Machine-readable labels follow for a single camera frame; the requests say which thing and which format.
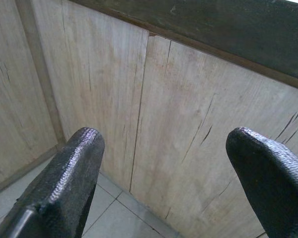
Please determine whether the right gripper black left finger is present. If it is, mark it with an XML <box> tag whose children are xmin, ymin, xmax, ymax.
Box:
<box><xmin>0</xmin><ymin>126</ymin><xmax>105</xmax><ymax>238</ymax></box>

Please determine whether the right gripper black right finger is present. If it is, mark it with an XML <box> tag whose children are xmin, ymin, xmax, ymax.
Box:
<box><xmin>225</xmin><ymin>126</ymin><xmax>298</xmax><ymax>238</ymax></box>

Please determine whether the pale wooden cabinet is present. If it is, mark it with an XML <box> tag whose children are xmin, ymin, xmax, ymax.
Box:
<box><xmin>0</xmin><ymin>0</ymin><xmax>298</xmax><ymax>238</ymax></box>

